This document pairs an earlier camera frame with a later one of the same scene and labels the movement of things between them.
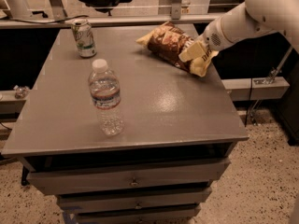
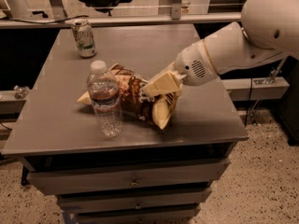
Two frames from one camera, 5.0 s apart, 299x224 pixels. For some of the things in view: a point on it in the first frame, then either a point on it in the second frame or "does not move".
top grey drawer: x=128 y=176 does not move
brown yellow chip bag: x=169 y=40 -> x=134 y=103
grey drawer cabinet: x=179 y=131 does not move
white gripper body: x=211 y=40 -> x=192 y=65
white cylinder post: x=16 y=0 does not move
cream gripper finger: x=194 y=51 -> x=166 y=83
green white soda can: x=84 y=36 does not move
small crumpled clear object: x=21 y=91 does not move
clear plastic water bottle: x=106 y=98 does not move
